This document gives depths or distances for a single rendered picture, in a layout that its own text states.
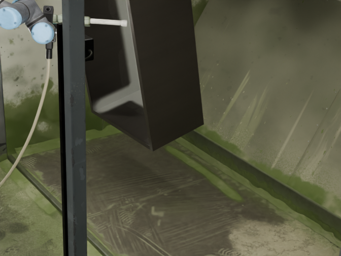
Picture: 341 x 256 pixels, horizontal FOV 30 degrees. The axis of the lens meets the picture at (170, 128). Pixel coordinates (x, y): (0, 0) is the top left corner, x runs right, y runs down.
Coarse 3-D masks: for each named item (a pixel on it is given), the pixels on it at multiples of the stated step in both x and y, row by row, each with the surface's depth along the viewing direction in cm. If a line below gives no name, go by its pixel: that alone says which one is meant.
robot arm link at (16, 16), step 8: (0, 0) 257; (0, 8) 255; (8, 8) 253; (16, 8) 256; (24, 8) 261; (0, 16) 255; (8, 16) 254; (16, 16) 254; (24, 16) 260; (0, 24) 256; (8, 24) 255; (16, 24) 256
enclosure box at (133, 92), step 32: (96, 0) 345; (128, 0) 286; (160, 0) 296; (96, 32) 353; (128, 32) 366; (160, 32) 303; (192, 32) 316; (96, 64) 360; (128, 64) 375; (160, 64) 310; (192, 64) 324; (96, 96) 369; (128, 96) 382; (160, 96) 318; (192, 96) 332; (128, 128) 351; (160, 128) 326; (192, 128) 341
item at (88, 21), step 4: (56, 16) 301; (60, 16) 300; (84, 16) 302; (88, 16) 305; (56, 20) 301; (60, 20) 301; (88, 20) 302; (92, 20) 303; (96, 20) 303; (100, 20) 303; (104, 20) 304; (108, 20) 304; (112, 20) 304; (116, 20) 304; (124, 20) 304; (88, 24) 303; (108, 24) 305; (112, 24) 305; (116, 24) 305; (120, 24) 305; (124, 24) 304; (48, 44) 303; (52, 44) 304; (48, 48) 304; (52, 48) 305; (48, 52) 304; (48, 56) 305
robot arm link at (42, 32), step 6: (42, 18) 270; (36, 24) 268; (42, 24) 268; (48, 24) 269; (30, 30) 271; (36, 30) 268; (42, 30) 268; (48, 30) 269; (54, 30) 278; (36, 36) 269; (42, 36) 269; (48, 36) 269; (42, 42) 270; (48, 42) 273
